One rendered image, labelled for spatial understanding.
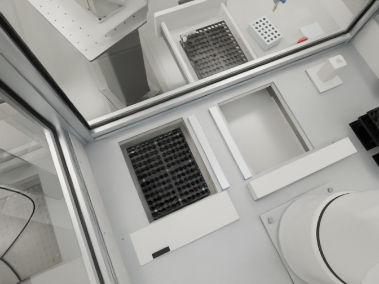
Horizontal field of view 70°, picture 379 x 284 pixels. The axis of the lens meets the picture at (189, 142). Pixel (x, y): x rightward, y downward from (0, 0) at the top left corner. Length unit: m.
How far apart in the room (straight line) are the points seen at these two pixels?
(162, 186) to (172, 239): 0.16
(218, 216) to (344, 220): 0.32
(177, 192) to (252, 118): 0.38
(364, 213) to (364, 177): 0.42
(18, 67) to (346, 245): 0.61
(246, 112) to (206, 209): 0.40
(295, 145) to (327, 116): 0.14
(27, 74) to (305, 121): 0.72
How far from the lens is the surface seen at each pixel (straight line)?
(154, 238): 0.73
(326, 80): 0.96
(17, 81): 0.54
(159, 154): 0.82
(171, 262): 0.74
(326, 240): 0.59
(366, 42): 1.09
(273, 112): 1.00
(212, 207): 0.73
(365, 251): 0.54
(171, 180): 0.80
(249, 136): 0.94
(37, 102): 0.59
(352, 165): 0.91
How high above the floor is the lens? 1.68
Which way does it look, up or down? 71 degrees down
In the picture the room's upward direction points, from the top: 8 degrees clockwise
